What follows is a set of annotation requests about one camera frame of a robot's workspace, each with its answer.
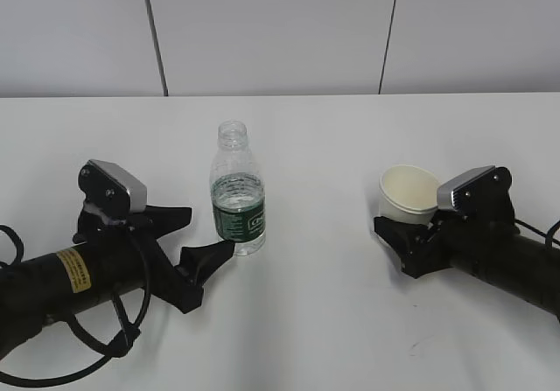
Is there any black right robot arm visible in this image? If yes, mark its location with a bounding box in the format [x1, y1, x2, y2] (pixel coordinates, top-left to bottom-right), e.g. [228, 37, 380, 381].
[374, 216, 559, 317]

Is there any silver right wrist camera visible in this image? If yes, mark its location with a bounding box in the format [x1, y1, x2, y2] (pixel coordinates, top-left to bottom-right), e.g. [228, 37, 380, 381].
[437, 165, 515, 224]

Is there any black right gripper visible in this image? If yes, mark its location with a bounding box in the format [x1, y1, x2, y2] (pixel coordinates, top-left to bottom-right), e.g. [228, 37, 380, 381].
[374, 216, 520, 278]

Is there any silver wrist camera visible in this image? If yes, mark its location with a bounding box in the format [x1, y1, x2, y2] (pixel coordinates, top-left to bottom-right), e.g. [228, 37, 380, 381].
[78, 159, 147, 226]
[437, 165, 515, 224]

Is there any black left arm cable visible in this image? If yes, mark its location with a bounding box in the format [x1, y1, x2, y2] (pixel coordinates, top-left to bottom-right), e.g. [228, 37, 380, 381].
[0, 224, 152, 388]

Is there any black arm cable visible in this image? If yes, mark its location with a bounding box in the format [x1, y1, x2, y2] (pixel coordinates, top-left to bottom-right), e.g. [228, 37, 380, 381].
[511, 218, 560, 248]
[0, 224, 152, 388]

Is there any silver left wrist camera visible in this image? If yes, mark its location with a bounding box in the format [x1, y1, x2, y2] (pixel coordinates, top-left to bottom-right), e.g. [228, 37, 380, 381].
[78, 159, 147, 226]

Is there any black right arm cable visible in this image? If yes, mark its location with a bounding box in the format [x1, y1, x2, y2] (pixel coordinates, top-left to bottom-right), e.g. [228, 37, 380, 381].
[511, 218, 560, 248]

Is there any clear water bottle green label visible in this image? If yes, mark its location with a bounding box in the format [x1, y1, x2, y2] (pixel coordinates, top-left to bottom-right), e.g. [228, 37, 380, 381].
[209, 121, 266, 256]

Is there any white paper cup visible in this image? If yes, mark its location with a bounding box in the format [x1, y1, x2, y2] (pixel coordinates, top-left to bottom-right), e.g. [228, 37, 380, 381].
[379, 164, 440, 225]

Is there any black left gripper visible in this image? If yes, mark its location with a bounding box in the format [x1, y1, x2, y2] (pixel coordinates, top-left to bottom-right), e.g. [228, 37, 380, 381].
[74, 206, 235, 313]

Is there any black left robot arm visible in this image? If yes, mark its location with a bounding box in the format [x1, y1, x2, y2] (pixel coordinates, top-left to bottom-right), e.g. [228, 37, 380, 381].
[1, 206, 235, 358]

